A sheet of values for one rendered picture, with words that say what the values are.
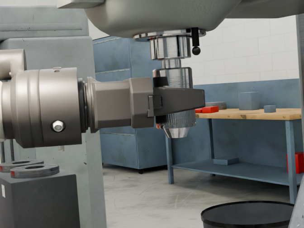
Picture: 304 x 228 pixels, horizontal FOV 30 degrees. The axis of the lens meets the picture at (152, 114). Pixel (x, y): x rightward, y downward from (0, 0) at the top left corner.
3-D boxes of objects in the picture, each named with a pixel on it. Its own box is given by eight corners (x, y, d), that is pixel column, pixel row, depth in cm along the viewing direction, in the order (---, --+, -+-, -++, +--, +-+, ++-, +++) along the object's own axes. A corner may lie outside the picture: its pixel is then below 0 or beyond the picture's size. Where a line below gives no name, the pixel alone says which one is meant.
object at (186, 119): (193, 124, 69) (190, 75, 69) (198, 126, 64) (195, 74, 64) (154, 126, 69) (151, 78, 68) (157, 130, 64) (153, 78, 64)
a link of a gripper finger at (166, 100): (204, 112, 64) (150, 116, 64) (202, 83, 64) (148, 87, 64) (207, 112, 63) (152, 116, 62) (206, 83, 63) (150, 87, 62)
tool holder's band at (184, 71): (190, 75, 69) (189, 67, 69) (195, 74, 64) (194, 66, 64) (151, 78, 68) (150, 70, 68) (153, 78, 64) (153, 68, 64)
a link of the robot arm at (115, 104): (151, 59, 59) (35, 65, 58) (157, 150, 60) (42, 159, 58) (139, 64, 72) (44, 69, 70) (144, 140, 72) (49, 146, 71)
